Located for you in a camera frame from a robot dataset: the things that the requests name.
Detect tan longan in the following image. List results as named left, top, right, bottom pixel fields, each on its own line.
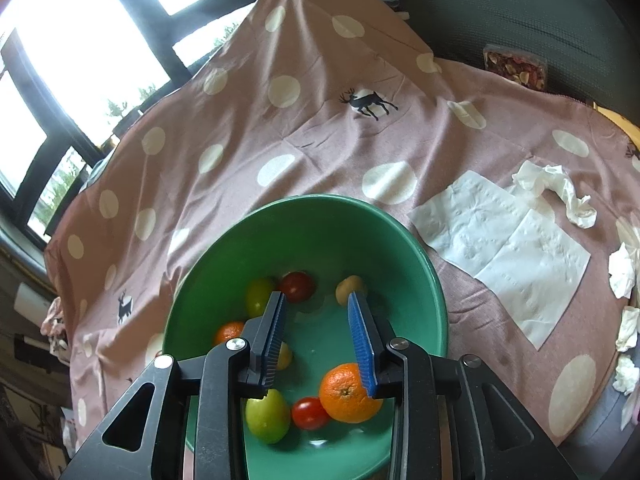
left=335, top=275, right=368, bottom=307

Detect flat white paper napkin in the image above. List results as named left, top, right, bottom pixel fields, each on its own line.
left=407, top=170, right=556, bottom=278
left=475, top=208, right=592, bottom=351

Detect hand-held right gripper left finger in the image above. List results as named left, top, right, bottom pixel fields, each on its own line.
left=59, top=290, right=288, bottom=480

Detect red cherry tomato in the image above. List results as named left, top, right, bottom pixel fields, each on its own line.
left=278, top=271, right=317, bottom=303
left=291, top=396, right=331, bottom=431

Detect orange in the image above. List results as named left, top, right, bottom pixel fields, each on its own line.
left=215, top=321, right=247, bottom=346
left=319, top=362, right=383, bottom=424

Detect pink polka-dot cloth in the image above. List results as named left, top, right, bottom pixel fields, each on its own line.
left=44, top=0, right=640, bottom=448

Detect black framed window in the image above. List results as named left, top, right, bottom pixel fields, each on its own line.
left=0, top=0, right=281, bottom=246

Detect snack packet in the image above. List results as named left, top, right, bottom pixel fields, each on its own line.
left=482, top=44, right=548, bottom=92

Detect pink crumpled clothes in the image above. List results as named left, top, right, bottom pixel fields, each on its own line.
left=42, top=297, right=71, bottom=361

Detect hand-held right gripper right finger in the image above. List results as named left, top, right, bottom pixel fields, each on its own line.
left=346, top=290, right=583, bottom=480

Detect crumpled white tissue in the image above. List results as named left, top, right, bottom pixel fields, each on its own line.
left=615, top=307, right=640, bottom=353
left=512, top=160, right=598, bottom=228
left=612, top=355, right=640, bottom=396
left=607, top=242, right=640, bottom=301

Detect green bowl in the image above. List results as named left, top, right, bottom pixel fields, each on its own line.
left=161, top=194, right=449, bottom=480

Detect green jujube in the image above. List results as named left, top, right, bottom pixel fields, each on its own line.
left=245, top=389, right=292, bottom=445
left=274, top=341, right=294, bottom=372
left=245, top=277, right=278, bottom=318

